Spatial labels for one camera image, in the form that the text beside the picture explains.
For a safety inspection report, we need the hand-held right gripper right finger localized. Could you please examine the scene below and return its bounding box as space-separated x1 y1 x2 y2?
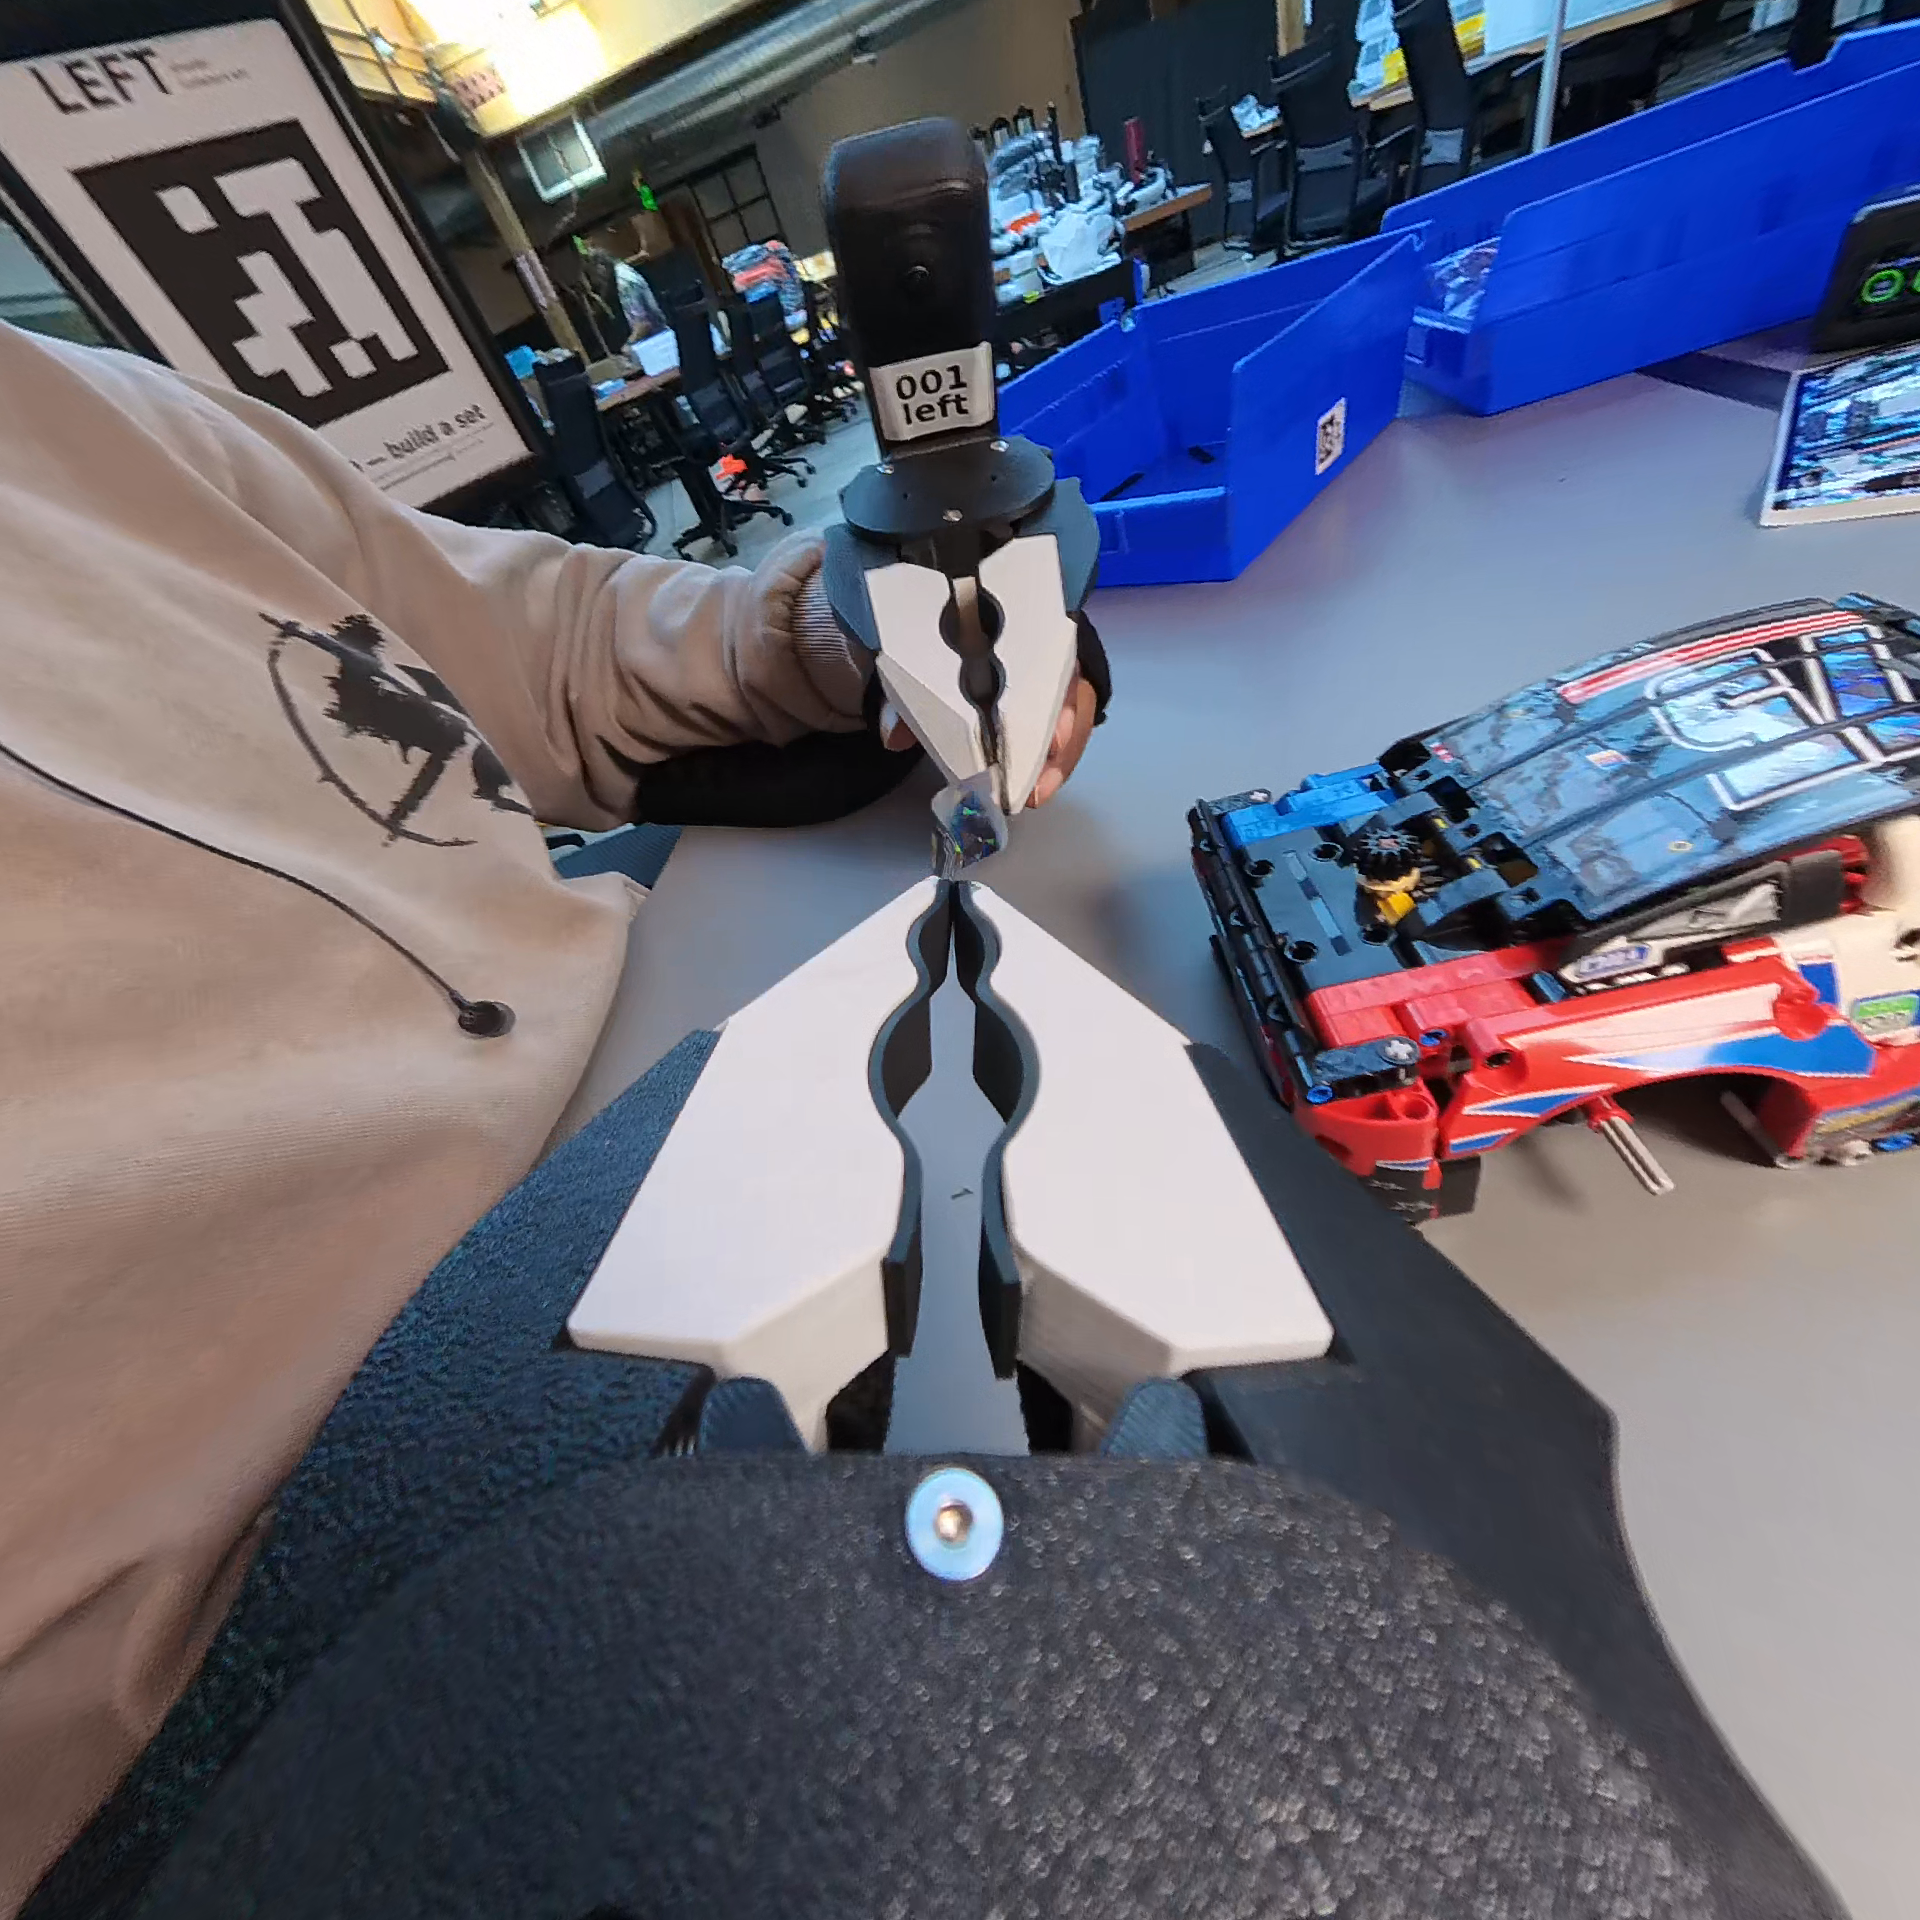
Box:
952 880 1336 1445

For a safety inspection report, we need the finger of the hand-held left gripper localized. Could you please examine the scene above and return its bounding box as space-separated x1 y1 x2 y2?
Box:
864 558 992 794
971 535 1080 818

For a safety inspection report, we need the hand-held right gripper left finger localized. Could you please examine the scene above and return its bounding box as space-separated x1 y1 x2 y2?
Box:
566 879 961 1453

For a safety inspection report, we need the shiny sticker strip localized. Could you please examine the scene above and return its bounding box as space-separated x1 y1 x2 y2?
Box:
929 769 1009 886

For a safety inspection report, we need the red blue lego car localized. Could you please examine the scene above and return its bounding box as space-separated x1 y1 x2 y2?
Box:
1188 595 1920 1221

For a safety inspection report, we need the person's left forearm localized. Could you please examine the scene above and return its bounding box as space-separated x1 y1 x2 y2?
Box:
496 533 887 835

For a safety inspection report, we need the person's left hand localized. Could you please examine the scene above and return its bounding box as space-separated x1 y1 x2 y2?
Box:
1031 694 1107 815

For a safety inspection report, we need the blue plastic bin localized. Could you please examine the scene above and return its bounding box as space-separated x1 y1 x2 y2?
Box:
1380 23 1920 416
996 232 1425 589

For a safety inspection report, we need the person's beige hoodie torso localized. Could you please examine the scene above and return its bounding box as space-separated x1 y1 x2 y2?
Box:
0 323 683 1824

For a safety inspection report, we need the black framed marker sign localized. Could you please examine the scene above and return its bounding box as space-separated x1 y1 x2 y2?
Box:
0 16 548 512

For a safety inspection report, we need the holographic sticker sheet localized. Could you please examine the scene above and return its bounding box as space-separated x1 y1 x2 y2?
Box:
1757 343 1920 529

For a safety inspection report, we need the black device with green display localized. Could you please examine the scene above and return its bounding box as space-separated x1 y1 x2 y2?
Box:
1808 194 1920 355

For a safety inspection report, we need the black cord with round tip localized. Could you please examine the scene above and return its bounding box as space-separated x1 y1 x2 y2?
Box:
0 737 516 1040

